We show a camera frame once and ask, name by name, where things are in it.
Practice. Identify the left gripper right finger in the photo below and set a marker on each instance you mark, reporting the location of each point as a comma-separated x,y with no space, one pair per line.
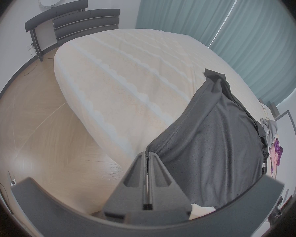
167,196

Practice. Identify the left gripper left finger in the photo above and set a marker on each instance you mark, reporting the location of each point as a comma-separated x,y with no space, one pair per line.
128,196

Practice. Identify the black T-shirt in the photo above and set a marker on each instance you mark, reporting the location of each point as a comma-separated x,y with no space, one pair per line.
212,144

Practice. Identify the pink garment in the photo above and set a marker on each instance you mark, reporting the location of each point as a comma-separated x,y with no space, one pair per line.
275,160

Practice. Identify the grey garment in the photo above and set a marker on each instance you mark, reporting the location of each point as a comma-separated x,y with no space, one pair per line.
271,129

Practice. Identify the bed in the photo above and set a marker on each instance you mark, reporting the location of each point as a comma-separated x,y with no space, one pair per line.
128,70

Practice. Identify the white printed pillow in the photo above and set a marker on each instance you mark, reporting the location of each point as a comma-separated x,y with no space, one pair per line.
266,111

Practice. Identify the grey bedside table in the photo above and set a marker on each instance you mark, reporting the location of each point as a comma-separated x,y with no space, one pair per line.
273,110

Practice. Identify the blue-green curtain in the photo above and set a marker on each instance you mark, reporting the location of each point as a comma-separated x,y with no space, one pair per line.
261,46
177,9

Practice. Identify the black chest of drawers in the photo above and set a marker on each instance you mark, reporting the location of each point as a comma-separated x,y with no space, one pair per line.
86,21

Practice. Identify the dark grey dressing table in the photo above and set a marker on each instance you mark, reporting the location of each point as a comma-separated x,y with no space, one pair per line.
54,12

